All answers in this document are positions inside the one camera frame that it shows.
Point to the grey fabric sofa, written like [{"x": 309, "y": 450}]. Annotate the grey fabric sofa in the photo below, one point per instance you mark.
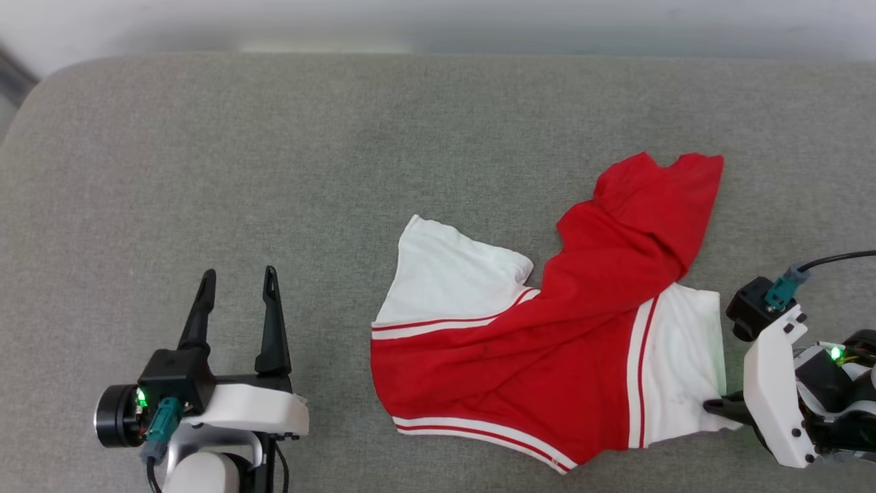
[{"x": 205, "y": 171}]

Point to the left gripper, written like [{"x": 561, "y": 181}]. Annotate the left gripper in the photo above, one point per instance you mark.
[{"x": 253, "y": 409}]

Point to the red and white garment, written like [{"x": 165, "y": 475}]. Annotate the red and white garment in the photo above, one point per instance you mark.
[{"x": 547, "y": 342}]

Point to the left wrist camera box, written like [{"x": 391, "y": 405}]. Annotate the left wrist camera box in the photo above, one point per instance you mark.
[{"x": 174, "y": 376}]

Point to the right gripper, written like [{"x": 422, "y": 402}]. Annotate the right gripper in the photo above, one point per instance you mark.
[{"x": 770, "y": 390}]

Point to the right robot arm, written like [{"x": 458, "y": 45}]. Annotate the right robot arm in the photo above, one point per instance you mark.
[{"x": 864, "y": 394}]

